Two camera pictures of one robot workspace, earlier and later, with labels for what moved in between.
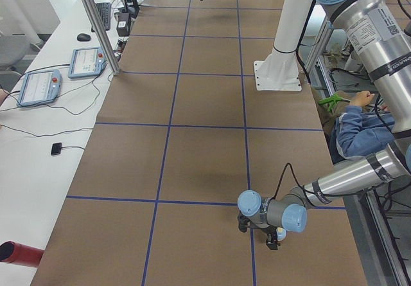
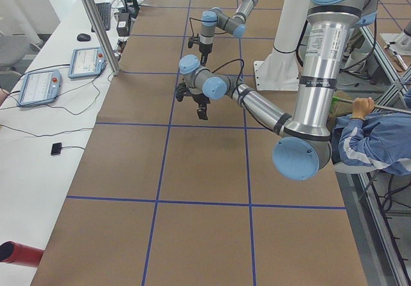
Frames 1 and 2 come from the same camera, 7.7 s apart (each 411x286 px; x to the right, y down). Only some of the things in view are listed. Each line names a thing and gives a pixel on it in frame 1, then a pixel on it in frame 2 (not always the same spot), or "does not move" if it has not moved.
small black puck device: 56,148 does not move
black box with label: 123,24 does not move
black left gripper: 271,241 to 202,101
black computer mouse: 83,37 does not move
